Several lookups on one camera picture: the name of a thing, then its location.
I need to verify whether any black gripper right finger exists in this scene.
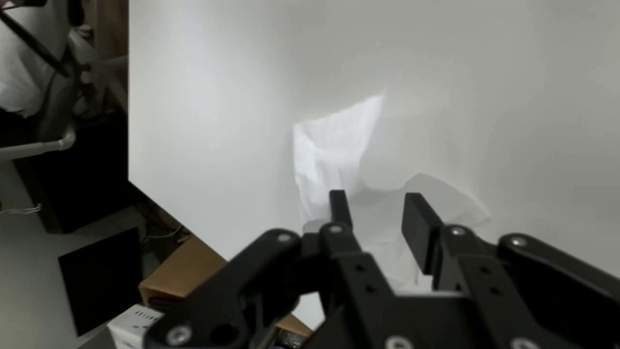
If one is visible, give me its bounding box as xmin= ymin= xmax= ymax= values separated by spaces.
xmin=402 ymin=192 xmax=620 ymax=349

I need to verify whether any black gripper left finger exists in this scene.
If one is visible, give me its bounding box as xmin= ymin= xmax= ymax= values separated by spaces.
xmin=144 ymin=188 xmax=396 ymax=349

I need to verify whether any white tissue paper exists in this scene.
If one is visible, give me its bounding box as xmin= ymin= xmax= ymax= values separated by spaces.
xmin=291 ymin=93 xmax=493 ymax=228

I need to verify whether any brown cardboard box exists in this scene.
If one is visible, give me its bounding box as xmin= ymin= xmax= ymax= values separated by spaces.
xmin=138 ymin=234 xmax=229 ymax=312

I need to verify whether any small white printed box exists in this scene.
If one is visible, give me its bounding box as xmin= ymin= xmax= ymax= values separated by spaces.
xmin=105 ymin=302 xmax=167 ymax=349

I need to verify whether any white pipe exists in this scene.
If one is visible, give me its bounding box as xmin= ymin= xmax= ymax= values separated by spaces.
xmin=0 ymin=126 xmax=78 ymax=162

